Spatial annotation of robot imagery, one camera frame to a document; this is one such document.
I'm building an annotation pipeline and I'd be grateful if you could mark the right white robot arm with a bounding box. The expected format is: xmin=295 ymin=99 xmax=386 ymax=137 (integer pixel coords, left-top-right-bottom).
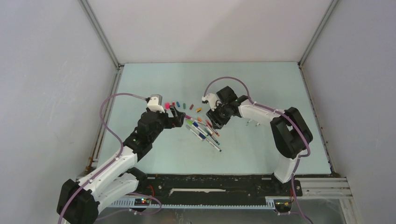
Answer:
xmin=202 ymin=86 xmax=313 ymax=195

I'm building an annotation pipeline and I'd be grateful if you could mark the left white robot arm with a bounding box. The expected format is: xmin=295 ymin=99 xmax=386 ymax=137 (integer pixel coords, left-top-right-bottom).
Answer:
xmin=57 ymin=106 xmax=185 ymax=224

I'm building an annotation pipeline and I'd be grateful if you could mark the grey cable duct rail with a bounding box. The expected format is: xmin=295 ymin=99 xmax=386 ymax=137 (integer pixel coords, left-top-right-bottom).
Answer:
xmin=108 ymin=197 xmax=291 ymax=210

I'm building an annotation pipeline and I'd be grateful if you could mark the left aluminium frame post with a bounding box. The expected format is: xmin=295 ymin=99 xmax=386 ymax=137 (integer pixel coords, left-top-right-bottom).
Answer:
xmin=79 ymin=0 xmax=123 ymax=174

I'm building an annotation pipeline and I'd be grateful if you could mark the grey capped marker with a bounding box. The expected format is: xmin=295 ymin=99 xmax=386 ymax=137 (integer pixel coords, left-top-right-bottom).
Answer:
xmin=185 ymin=125 xmax=204 ymax=141

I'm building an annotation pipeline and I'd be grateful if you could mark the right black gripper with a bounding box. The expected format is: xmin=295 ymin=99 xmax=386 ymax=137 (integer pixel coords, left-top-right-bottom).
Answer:
xmin=206 ymin=102 xmax=231 ymax=130

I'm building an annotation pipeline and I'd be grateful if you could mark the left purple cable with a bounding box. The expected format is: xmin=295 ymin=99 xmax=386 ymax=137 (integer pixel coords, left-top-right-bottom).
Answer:
xmin=57 ymin=92 xmax=163 ymax=224

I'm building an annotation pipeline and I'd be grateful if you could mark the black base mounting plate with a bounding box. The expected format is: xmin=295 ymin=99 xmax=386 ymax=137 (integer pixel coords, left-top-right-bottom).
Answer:
xmin=136 ymin=174 xmax=303 ymax=205

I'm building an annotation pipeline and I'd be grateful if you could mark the aluminium frame post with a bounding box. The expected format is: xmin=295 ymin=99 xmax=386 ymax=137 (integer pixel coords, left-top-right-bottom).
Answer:
xmin=298 ymin=0 xmax=341 ymax=68
xmin=79 ymin=0 xmax=123 ymax=174

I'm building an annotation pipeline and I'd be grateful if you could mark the magenta capped marker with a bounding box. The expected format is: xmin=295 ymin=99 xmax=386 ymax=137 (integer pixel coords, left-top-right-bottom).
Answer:
xmin=185 ymin=115 xmax=207 ymax=126

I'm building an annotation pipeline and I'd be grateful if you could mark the red gel pen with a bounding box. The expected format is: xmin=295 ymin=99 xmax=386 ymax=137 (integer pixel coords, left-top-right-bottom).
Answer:
xmin=205 ymin=119 xmax=220 ymax=137

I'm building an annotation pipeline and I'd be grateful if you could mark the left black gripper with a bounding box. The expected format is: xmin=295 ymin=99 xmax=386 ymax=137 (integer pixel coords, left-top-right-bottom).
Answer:
xmin=148 ymin=105 xmax=184 ymax=142

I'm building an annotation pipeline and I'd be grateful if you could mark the green gel pen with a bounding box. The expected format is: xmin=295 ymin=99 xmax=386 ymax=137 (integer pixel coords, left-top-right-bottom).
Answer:
xmin=206 ymin=130 xmax=220 ymax=145

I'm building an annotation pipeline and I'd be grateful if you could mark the purple cable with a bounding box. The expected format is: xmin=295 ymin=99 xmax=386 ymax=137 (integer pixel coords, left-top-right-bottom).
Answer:
xmin=57 ymin=92 xmax=163 ymax=224
xmin=203 ymin=77 xmax=311 ymax=224

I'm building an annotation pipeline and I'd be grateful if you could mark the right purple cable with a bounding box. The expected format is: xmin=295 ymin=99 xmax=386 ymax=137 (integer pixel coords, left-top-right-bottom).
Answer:
xmin=203 ymin=77 xmax=311 ymax=224

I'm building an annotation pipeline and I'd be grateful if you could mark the right aluminium frame post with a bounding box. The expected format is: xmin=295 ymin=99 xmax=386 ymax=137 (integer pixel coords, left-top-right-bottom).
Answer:
xmin=298 ymin=0 xmax=341 ymax=68

